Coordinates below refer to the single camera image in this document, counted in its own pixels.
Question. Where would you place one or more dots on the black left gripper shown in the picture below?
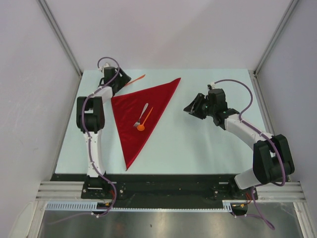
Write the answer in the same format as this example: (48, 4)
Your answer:
(124, 79)

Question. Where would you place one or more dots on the silver metal fork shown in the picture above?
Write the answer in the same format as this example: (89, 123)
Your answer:
(138, 122)

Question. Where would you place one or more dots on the white slotted cable duct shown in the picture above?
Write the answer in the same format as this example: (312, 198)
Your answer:
(99, 206)

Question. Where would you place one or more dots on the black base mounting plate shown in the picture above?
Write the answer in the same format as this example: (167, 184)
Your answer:
(153, 190)

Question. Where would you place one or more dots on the red cloth napkin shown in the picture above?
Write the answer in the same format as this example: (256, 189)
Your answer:
(127, 109)

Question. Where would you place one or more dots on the orange plastic spoon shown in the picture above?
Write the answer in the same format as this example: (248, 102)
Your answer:
(141, 127)

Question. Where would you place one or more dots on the aluminium frame post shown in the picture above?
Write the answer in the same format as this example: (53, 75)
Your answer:
(49, 16)
(293, 4)

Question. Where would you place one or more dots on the orange plastic knife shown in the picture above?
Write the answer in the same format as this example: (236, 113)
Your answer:
(132, 81)

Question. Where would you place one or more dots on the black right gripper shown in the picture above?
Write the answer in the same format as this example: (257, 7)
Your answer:
(193, 108)

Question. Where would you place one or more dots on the left aluminium frame post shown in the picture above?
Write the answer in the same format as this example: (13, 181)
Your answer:
(49, 16)

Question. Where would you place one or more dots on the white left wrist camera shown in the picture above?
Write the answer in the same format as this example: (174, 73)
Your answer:
(102, 68)

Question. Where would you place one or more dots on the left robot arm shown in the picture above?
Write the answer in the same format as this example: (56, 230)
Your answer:
(90, 115)

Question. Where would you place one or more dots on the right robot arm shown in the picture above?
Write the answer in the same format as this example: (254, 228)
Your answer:
(272, 159)

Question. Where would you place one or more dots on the right aluminium frame post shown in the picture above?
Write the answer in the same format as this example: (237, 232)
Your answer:
(293, 4)

